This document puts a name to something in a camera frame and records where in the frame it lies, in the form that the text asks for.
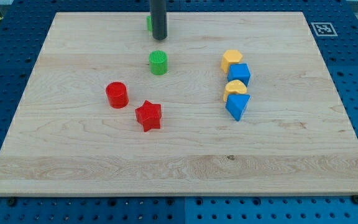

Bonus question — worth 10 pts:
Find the blue triangle block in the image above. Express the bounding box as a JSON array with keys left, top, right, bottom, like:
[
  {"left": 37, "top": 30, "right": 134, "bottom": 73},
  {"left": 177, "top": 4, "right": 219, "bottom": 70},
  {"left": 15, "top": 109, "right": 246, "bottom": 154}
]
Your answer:
[{"left": 226, "top": 94, "right": 250, "bottom": 121}]

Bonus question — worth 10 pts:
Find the yellow heart block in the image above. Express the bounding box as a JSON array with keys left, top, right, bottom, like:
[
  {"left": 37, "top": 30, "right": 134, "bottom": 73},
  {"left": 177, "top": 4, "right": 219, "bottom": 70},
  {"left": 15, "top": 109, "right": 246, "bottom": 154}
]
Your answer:
[{"left": 223, "top": 80, "right": 247, "bottom": 102}]

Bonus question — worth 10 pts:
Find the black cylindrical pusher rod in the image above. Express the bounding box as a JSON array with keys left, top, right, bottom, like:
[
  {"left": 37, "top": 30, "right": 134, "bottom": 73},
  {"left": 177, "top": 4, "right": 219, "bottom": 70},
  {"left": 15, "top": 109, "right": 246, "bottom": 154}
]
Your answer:
[{"left": 150, "top": 0, "right": 167, "bottom": 40}]

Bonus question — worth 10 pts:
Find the white fiducial marker tag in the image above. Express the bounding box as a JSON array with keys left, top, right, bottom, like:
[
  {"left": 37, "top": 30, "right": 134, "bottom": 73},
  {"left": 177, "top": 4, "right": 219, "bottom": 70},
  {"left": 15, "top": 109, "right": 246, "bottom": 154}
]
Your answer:
[{"left": 311, "top": 22, "right": 337, "bottom": 37}]

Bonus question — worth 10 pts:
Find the wooden board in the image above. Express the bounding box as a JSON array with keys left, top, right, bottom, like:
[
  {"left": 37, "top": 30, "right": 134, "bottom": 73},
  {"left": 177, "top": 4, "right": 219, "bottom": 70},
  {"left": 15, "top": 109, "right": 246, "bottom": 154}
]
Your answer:
[{"left": 0, "top": 12, "right": 358, "bottom": 197}]

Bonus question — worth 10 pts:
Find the green star block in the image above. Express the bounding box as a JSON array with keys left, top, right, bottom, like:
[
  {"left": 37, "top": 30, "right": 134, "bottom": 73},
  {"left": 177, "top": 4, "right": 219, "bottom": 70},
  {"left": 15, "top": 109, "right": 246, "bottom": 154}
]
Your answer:
[{"left": 146, "top": 16, "right": 152, "bottom": 32}]

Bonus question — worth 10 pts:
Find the green cylinder block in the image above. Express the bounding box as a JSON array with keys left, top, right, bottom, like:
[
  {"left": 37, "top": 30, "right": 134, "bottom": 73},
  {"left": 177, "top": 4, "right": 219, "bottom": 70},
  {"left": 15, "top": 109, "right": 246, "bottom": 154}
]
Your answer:
[{"left": 149, "top": 50, "right": 168, "bottom": 75}]

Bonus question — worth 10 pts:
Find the blue cube block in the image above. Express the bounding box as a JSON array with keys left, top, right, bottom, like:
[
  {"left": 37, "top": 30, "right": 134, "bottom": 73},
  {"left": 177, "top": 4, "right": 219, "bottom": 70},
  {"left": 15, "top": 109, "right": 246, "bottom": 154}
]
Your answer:
[{"left": 227, "top": 63, "right": 251, "bottom": 86}]

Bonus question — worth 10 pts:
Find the yellow hexagon block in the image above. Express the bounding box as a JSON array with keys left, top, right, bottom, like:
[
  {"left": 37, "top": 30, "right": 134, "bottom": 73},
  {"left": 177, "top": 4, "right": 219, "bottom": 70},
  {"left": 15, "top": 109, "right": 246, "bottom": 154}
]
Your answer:
[{"left": 221, "top": 49, "right": 243, "bottom": 73}]

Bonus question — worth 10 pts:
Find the red star block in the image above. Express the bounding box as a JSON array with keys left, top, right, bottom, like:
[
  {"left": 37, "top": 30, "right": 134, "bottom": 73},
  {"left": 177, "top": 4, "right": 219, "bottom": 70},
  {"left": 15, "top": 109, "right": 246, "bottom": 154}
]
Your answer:
[{"left": 135, "top": 100, "right": 162, "bottom": 132}]

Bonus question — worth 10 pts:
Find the red cylinder block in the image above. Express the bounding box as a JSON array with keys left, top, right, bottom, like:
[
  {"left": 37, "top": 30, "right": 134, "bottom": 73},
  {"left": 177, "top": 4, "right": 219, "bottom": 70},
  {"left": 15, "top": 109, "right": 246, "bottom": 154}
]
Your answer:
[{"left": 105, "top": 82, "right": 129, "bottom": 109}]

